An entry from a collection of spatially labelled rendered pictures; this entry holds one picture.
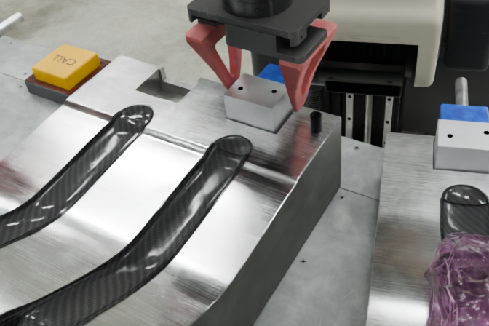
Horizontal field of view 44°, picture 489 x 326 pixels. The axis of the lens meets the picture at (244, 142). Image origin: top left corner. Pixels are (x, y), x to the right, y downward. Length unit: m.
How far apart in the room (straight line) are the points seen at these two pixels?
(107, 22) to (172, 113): 2.06
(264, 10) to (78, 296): 0.25
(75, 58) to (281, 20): 0.38
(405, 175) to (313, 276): 0.12
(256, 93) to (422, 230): 0.18
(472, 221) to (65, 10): 2.43
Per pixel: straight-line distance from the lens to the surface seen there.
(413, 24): 0.88
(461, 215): 0.53
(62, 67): 0.78
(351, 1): 0.89
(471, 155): 0.54
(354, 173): 0.62
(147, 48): 2.38
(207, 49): 0.52
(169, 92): 0.64
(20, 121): 0.78
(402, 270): 0.43
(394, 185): 0.53
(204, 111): 0.56
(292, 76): 0.48
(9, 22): 0.69
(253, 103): 0.52
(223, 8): 0.49
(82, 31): 2.60
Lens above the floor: 1.24
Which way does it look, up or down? 42 degrees down
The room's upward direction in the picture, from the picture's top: 8 degrees counter-clockwise
